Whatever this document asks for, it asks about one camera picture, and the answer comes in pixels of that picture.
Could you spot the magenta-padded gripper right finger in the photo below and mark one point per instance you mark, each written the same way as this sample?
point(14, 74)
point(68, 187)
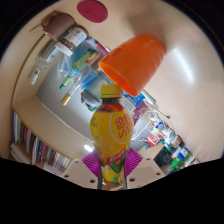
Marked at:
point(146, 171)

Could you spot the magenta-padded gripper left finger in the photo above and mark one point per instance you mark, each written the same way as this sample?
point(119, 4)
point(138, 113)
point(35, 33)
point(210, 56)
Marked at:
point(78, 172)

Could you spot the yellow drink bottle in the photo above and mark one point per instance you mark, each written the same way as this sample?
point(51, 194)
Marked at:
point(111, 133)

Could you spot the black device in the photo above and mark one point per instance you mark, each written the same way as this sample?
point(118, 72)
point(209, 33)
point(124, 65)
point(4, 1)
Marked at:
point(163, 156)

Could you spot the white light bar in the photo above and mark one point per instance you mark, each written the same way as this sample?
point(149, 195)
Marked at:
point(88, 148)

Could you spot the green container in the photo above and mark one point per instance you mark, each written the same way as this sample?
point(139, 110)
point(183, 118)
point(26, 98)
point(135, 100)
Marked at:
point(176, 164)

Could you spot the red and white canister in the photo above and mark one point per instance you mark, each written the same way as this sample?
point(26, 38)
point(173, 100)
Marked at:
point(153, 139)

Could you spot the white bottle with blue label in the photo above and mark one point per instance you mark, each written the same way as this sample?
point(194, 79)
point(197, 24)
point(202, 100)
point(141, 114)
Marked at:
point(183, 153)

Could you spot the wooden shelf unit with books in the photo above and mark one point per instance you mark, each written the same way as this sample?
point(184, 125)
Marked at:
point(50, 130)

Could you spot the white and blue carton box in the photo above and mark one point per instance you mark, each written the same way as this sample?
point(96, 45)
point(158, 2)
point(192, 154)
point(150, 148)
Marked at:
point(135, 100)

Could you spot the clear bottle with gold cap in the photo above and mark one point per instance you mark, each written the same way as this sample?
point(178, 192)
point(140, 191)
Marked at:
point(66, 99)

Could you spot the orange plastic cup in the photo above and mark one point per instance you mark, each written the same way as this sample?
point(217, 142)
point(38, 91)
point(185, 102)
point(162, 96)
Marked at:
point(136, 60)

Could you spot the clear glass bottle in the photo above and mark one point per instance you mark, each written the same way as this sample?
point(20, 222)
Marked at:
point(46, 58)

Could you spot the brown jar with white lid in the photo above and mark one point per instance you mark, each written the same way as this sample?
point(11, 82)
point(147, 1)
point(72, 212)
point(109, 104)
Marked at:
point(71, 40)

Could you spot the brown mug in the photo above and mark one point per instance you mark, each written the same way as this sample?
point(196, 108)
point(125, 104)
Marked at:
point(60, 25)

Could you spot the flat round red coaster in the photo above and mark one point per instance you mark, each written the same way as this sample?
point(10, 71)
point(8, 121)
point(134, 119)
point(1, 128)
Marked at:
point(92, 10)

